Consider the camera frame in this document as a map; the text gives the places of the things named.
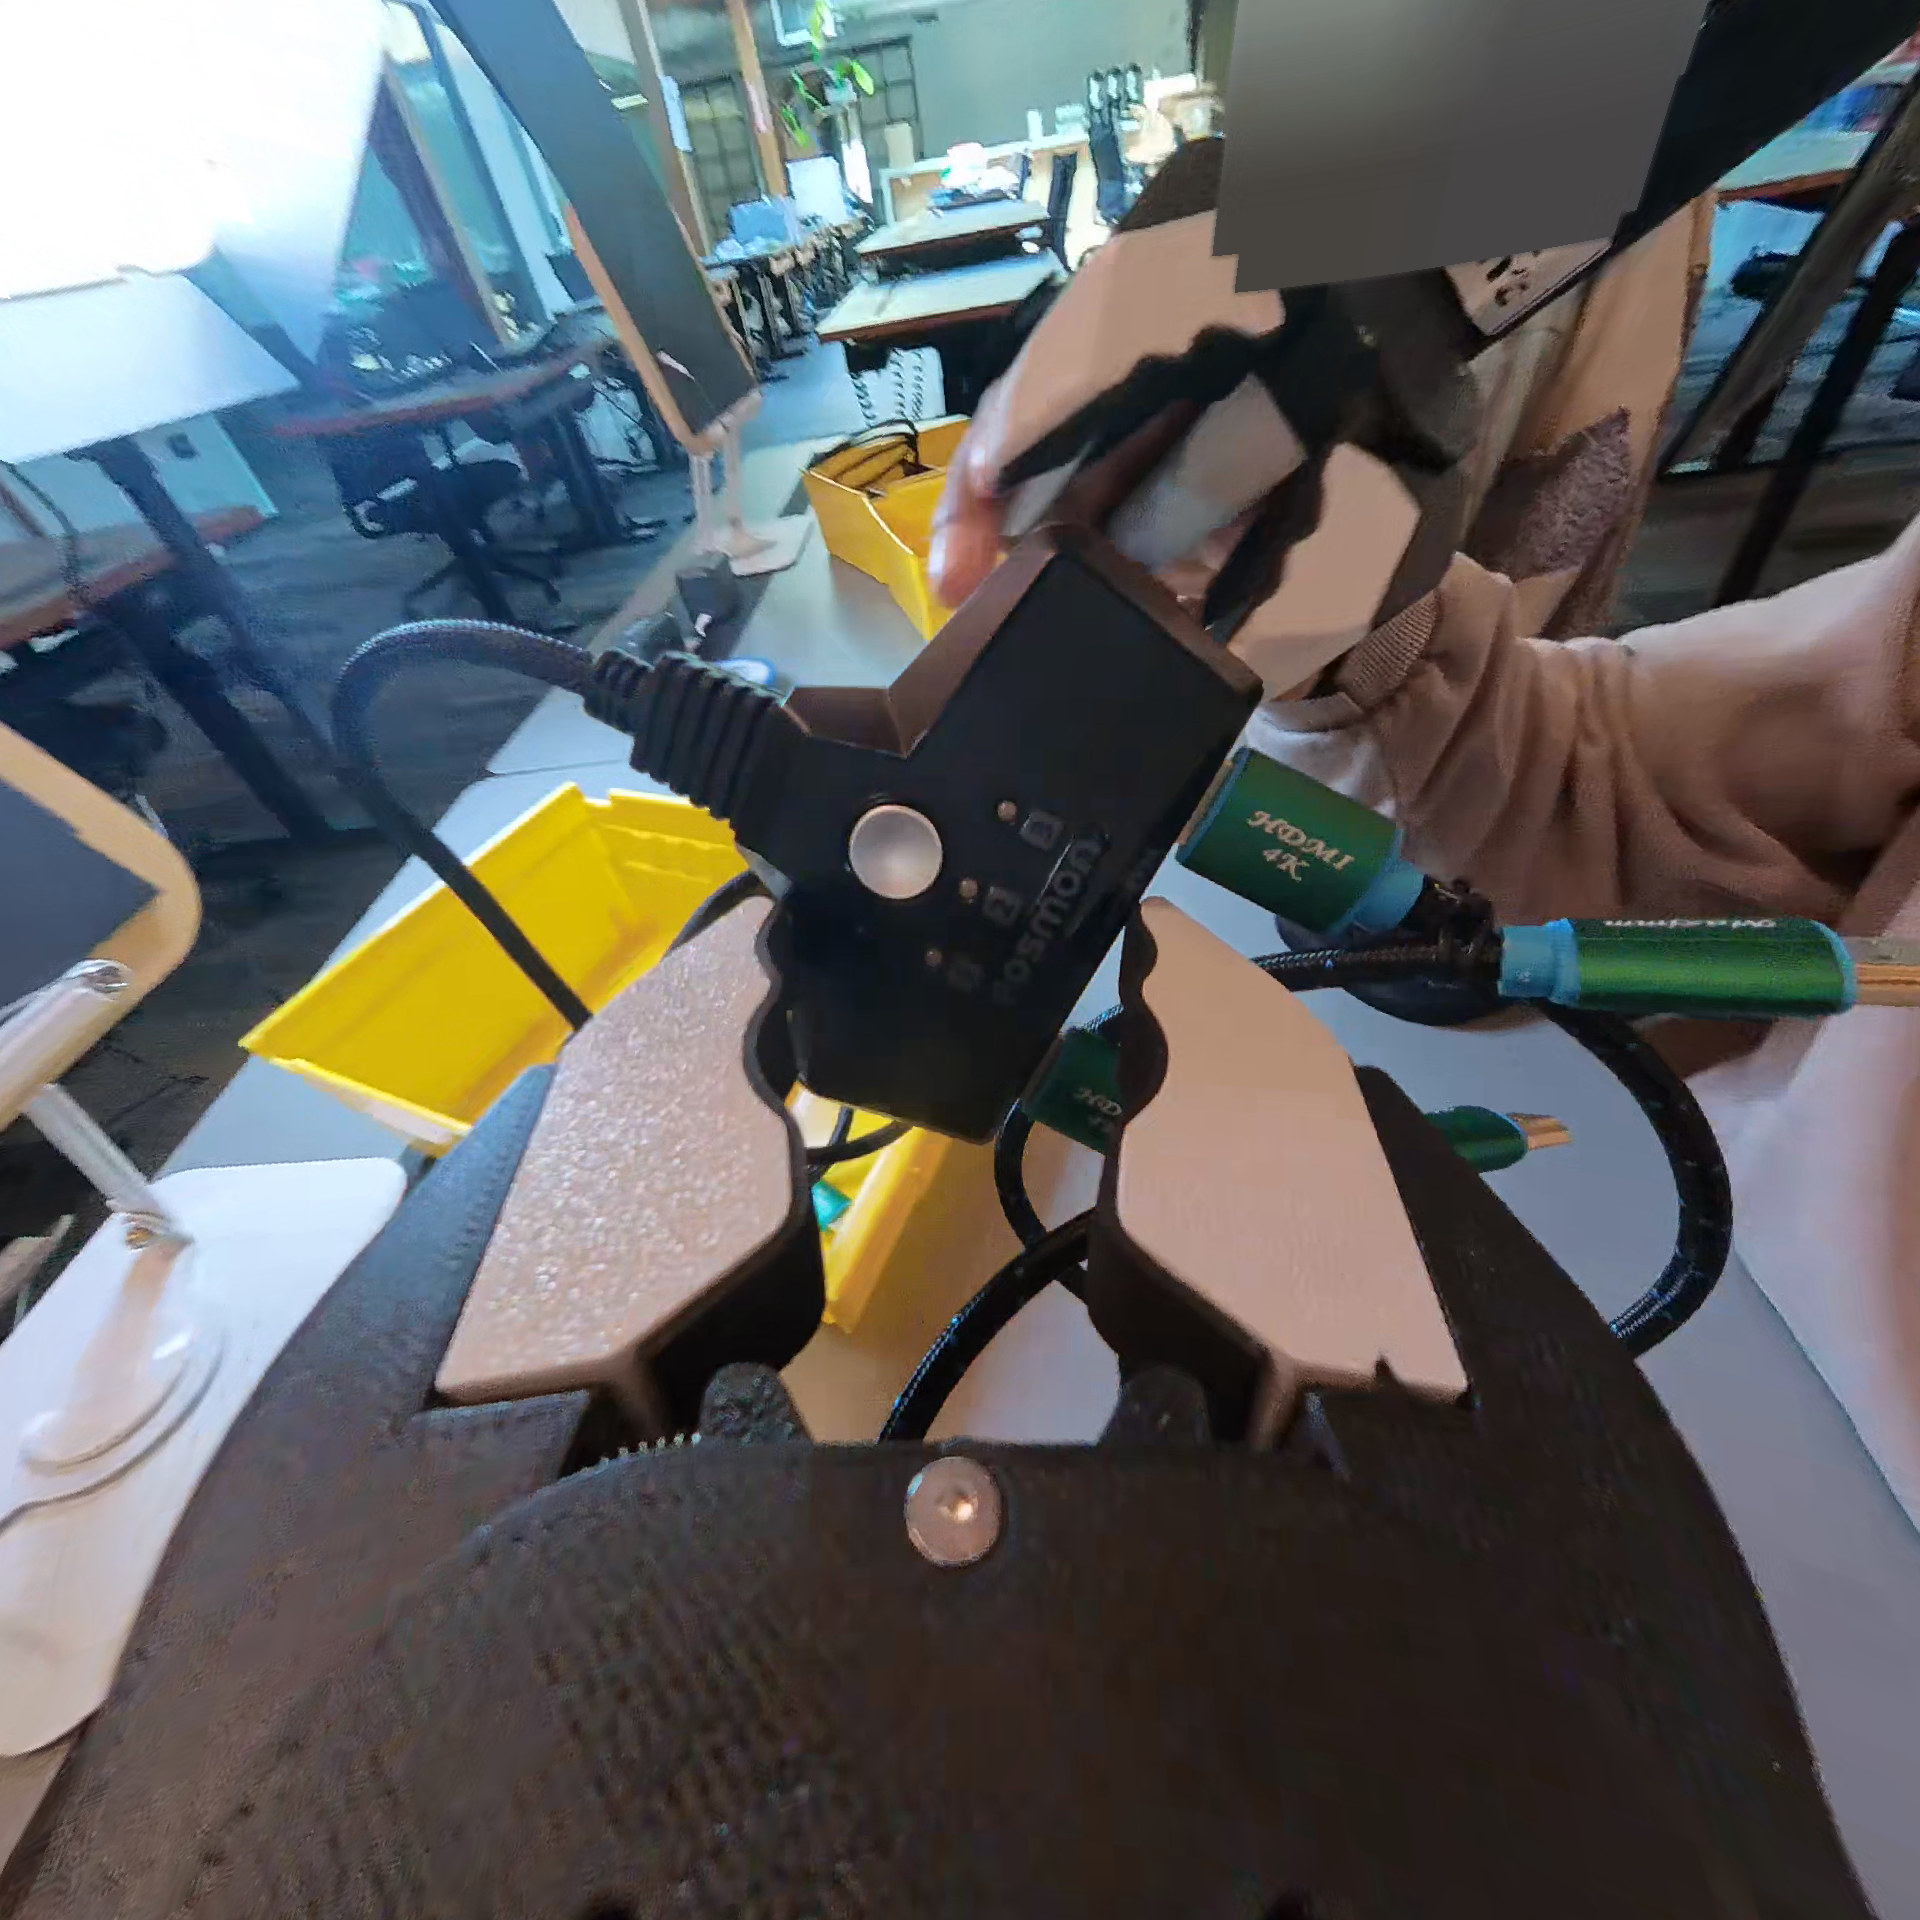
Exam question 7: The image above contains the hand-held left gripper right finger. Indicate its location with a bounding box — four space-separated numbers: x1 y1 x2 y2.
1088 898 1470 1453

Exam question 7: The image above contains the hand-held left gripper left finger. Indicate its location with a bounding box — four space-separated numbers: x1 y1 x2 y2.
431 898 827 1426

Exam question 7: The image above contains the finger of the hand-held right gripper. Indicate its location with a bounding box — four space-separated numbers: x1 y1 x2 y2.
1197 444 1430 701
967 225 1296 498

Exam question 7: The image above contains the large yellow plastic bin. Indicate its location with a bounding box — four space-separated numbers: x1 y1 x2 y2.
244 784 1048 1337

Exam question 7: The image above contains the green plug HDMI cable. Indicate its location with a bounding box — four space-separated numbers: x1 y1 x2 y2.
804 1114 912 1242
881 1005 1737 1448
1181 750 1920 1037

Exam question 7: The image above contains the black HDMI switch box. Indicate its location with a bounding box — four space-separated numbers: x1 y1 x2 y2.
588 526 1264 1141

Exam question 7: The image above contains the black braided switch cable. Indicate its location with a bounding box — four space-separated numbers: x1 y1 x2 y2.
328 619 632 1037

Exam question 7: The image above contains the person's right hand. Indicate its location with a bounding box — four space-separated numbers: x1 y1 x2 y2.
924 428 1053 607

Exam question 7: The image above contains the person's torso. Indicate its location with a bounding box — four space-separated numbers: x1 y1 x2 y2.
1430 184 1920 1520

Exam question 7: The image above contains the small yellow plastic bin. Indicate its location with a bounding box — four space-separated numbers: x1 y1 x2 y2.
804 415 977 641

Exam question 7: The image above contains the green potted plant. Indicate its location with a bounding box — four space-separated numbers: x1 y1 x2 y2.
782 0 881 156

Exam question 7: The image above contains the black tripod pole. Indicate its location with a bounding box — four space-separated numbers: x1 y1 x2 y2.
1652 87 1920 607

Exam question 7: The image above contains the pale board stand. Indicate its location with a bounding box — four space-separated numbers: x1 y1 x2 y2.
686 424 813 576

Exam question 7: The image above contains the black flag panel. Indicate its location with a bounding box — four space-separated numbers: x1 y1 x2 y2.
1621 0 1920 249

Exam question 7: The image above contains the metal board stand white base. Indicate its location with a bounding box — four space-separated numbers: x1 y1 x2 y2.
0 958 413 1759

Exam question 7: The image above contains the black board with wooden rim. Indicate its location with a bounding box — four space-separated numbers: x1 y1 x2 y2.
0 720 206 1134
425 0 760 451

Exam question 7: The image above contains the black office chair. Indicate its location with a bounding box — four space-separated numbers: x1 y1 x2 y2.
322 424 576 633

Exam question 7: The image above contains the wooden office desk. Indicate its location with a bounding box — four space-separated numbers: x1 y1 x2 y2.
280 347 632 555
0 512 274 843

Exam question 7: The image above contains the black light stand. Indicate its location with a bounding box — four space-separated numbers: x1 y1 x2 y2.
81 440 342 843

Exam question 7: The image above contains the white softbox light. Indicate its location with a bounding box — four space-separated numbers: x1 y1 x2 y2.
0 0 394 468

